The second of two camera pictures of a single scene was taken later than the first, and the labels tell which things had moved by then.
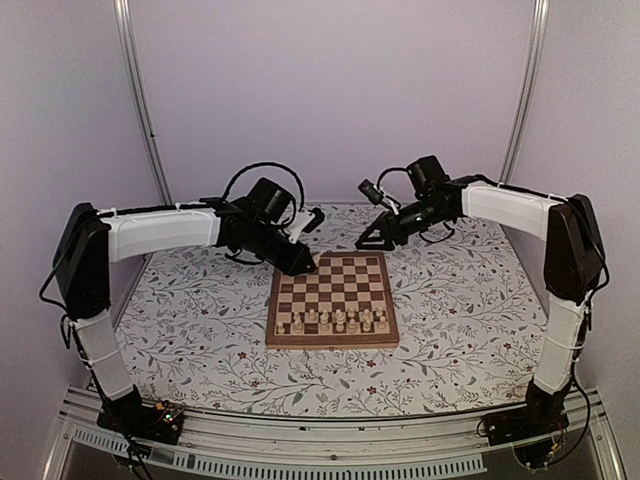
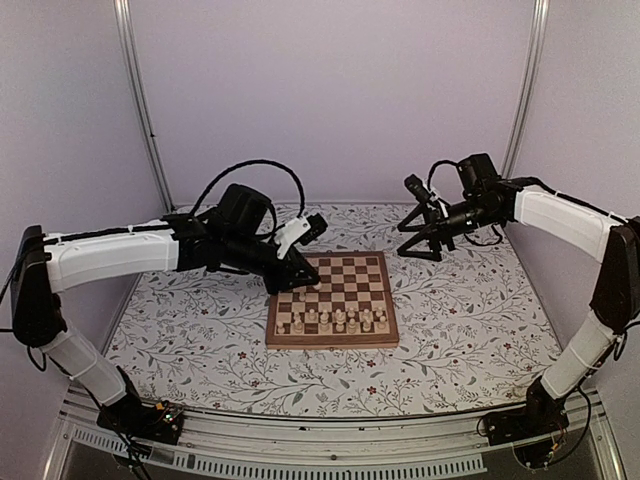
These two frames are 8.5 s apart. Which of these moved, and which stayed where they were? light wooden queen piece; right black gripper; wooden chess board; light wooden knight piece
Moved: right black gripper
Stayed: light wooden knight piece; wooden chess board; light wooden queen piece
